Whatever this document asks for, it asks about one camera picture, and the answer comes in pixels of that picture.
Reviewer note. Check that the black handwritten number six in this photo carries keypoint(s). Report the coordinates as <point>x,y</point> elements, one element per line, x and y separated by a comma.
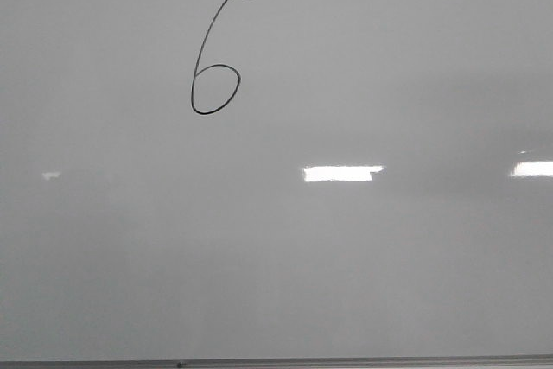
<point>198,71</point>

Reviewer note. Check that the white whiteboard with metal frame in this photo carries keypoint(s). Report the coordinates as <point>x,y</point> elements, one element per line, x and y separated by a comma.
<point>369,192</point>

